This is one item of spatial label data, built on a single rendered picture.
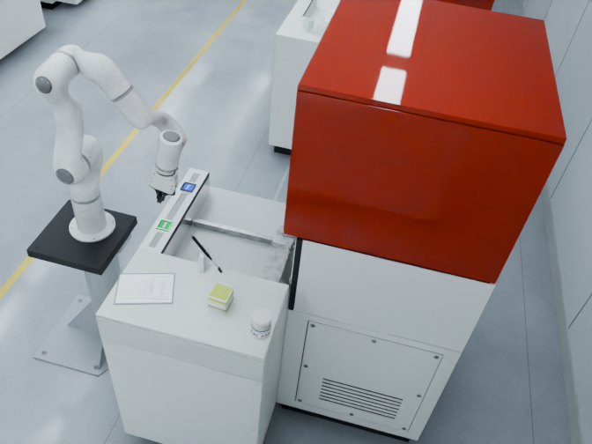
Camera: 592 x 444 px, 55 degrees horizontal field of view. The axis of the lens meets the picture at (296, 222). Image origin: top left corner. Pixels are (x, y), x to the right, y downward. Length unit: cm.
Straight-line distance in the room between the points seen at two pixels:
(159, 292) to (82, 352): 115
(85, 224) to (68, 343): 95
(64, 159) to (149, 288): 57
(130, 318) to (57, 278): 155
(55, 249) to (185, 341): 77
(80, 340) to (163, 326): 126
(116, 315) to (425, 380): 127
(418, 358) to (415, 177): 90
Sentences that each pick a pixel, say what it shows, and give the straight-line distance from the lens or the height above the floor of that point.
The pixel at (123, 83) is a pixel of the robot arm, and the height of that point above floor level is 162.
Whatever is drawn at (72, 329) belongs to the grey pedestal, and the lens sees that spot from 333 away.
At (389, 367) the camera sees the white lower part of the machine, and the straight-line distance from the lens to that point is 247.
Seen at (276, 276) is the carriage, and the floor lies 88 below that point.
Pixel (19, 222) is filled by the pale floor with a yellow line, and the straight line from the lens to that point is 403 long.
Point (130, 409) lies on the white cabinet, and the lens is 264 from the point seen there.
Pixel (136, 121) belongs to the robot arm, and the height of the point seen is 149.
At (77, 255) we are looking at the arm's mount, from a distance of 250.
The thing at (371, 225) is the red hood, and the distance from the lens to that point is 189.
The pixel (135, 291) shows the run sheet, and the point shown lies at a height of 97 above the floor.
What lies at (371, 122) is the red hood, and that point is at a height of 174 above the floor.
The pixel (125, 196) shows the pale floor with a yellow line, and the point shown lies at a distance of 405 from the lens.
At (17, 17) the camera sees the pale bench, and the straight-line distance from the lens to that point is 584.
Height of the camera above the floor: 262
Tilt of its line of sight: 43 degrees down
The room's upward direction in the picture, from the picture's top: 7 degrees clockwise
